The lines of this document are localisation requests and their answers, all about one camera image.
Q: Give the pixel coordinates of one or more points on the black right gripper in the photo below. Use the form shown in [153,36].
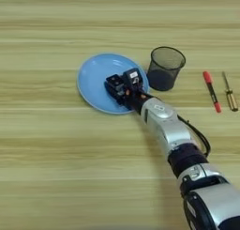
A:
[132,97]

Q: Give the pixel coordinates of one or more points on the black mesh pen cup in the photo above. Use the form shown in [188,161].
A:
[165,71]

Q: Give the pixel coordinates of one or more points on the red and black marker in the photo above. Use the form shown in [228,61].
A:
[207,77]

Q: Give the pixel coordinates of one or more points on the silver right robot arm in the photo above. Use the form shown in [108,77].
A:
[168,127]

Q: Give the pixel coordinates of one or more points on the blue round plate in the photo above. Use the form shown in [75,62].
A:
[93,80]

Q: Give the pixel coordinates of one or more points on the black box with white label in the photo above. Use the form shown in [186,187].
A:
[132,77]

